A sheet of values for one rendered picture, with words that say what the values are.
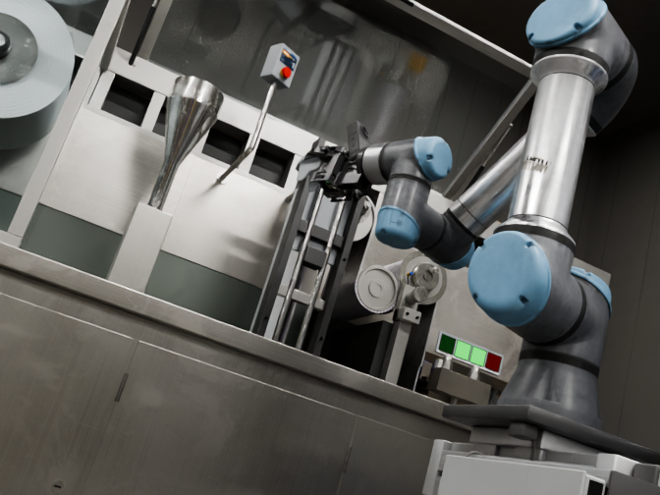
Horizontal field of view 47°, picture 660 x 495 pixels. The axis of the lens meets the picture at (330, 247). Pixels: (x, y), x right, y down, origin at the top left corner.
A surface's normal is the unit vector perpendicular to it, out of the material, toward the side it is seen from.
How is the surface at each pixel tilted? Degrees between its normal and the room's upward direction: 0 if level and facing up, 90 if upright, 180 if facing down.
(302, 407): 90
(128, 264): 90
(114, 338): 90
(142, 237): 90
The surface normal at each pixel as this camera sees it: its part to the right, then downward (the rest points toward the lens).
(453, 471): -0.89, -0.36
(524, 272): -0.67, -0.29
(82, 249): 0.39, -0.18
